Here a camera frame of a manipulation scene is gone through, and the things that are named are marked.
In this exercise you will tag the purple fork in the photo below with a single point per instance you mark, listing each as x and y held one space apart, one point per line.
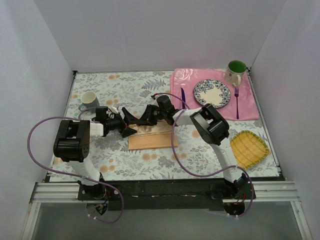
236 94

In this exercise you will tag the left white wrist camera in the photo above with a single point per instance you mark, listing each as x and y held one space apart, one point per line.
115 109

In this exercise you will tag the pink floral placemat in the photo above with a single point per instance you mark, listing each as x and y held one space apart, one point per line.
187 78

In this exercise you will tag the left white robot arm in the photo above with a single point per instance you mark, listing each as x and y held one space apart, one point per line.
72 142

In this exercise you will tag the floral mug green inside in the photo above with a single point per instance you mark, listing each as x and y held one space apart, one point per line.
234 72

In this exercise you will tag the yellow bamboo mat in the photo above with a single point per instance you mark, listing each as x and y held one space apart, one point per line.
248 149

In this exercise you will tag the grey mug white inside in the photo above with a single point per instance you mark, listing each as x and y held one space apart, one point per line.
89 102

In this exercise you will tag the aluminium frame rail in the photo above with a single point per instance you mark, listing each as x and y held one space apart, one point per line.
269 191

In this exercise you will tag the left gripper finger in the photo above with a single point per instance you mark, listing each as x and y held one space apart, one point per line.
128 132
129 119

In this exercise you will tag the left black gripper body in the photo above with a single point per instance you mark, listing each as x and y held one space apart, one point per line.
121 124

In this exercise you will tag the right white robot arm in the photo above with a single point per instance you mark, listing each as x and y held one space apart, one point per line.
212 128

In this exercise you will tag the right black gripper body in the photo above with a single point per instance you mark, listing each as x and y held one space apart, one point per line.
144 117

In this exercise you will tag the blue floral plate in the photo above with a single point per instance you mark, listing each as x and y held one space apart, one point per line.
212 91

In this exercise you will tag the purple knife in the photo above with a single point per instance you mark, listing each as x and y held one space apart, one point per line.
183 97

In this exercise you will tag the orange satin napkin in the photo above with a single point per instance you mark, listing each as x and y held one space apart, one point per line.
151 137

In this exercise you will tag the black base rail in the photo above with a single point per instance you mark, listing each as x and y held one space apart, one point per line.
205 193

